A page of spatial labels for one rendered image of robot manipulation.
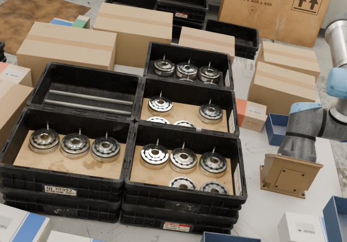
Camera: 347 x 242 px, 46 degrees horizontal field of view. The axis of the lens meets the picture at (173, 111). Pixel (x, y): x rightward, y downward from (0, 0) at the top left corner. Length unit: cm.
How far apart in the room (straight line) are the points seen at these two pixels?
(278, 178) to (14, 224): 97
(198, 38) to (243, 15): 211
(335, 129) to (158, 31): 101
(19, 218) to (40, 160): 22
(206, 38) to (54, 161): 114
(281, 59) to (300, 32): 218
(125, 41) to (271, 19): 247
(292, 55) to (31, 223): 159
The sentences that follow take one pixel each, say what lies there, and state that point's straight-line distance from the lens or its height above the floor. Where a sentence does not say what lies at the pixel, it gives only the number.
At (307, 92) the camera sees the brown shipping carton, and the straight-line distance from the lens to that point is 207.
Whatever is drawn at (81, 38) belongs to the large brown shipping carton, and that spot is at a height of 90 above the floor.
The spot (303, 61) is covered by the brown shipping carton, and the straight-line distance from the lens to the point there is 232.
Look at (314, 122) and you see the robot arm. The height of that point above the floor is 99.
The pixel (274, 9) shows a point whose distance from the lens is 435.
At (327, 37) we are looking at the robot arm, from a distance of 139.
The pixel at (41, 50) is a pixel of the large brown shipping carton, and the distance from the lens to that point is 192.
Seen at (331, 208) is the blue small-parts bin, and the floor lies 111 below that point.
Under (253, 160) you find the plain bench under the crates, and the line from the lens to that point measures 182.
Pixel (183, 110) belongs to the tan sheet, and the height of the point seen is 83.
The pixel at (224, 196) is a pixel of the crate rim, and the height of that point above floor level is 93.
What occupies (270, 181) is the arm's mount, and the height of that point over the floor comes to 75.
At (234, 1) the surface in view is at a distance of 430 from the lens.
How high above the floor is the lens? 192
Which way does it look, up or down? 39 degrees down
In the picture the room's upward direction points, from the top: 12 degrees clockwise
